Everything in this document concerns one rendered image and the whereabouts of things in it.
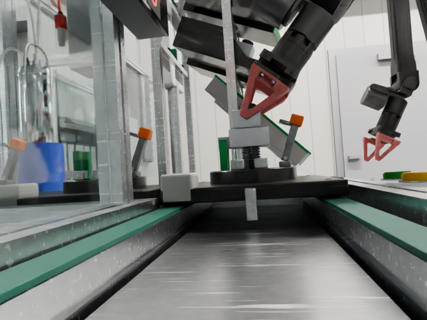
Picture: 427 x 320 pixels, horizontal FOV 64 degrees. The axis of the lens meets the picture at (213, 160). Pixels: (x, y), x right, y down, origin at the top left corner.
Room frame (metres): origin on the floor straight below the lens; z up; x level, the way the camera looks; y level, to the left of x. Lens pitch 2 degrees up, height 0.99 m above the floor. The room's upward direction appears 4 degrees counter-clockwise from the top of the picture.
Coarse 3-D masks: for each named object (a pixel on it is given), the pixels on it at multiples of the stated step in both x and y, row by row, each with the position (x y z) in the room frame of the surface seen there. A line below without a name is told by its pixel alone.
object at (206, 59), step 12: (180, 24) 0.81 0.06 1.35; (192, 24) 0.80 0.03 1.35; (204, 24) 0.80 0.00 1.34; (180, 36) 0.81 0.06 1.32; (192, 36) 0.81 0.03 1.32; (204, 36) 0.80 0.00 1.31; (216, 36) 0.79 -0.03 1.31; (180, 48) 0.82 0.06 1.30; (192, 48) 0.81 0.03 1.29; (204, 48) 0.80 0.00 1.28; (216, 48) 0.79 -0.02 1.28; (240, 48) 0.77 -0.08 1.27; (204, 60) 0.87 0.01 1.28; (216, 60) 0.81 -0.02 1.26; (240, 60) 0.77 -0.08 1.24; (252, 60) 0.76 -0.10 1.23; (240, 72) 0.86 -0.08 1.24
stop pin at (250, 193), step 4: (248, 188) 0.43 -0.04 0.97; (252, 188) 0.43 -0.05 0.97; (248, 192) 0.42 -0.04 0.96; (252, 192) 0.42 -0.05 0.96; (248, 196) 0.42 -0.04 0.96; (252, 196) 0.42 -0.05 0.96; (256, 196) 0.42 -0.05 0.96; (248, 200) 0.42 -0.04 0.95; (252, 200) 0.42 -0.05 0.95; (256, 200) 0.42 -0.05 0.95; (248, 204) 0.42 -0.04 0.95; (252, 204) 0.42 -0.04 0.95; (256, 204) 0.42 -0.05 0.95; (248, 208) 0.42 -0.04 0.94; (252, 208) 0.42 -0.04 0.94; (256, 208) 0.42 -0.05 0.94; (248, 212) 0.42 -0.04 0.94; (252, 212) 0.42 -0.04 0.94; (256, 212) 0.42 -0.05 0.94; (248, 216) 0.42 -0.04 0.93; (252, 216) 0.42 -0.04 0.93; (256, 216) 0.42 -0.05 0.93; (248, 220) 0.42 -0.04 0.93
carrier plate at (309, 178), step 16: (304, 176) 0.63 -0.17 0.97; (320, 176) 0.58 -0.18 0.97; (160, 192) 0.45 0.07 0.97; (192, 192) 0.45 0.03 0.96; (208, 192) 0.44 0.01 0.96; (224, 192) 0.44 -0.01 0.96; (240, 192) 0.44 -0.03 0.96; (256, 192) 0.43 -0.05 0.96; (272, 192) 0.43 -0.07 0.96; (288, 192) 0.43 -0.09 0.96; (304, 192) 0.42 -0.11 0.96; (320, 192) 0.42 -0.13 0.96; (336, 192) 0.42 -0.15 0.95
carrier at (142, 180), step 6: (132, 174) 0.57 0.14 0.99; (138, 174) 0.58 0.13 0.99; (138, 180) 0.56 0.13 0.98; (144, 180) 0.58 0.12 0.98; (138, 186) 0.56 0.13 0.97; (144, 186) 0.58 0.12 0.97; (150, 186) 0.62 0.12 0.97; (156, 186) 0.60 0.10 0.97; (138, 192) 0.46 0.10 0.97; (144, 192) 0.45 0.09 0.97; (150, 192) 0.46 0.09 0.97; (156, 192) 0.49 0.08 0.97; (138, 198) 0.46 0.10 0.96; (144, 198) 0.45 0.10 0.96
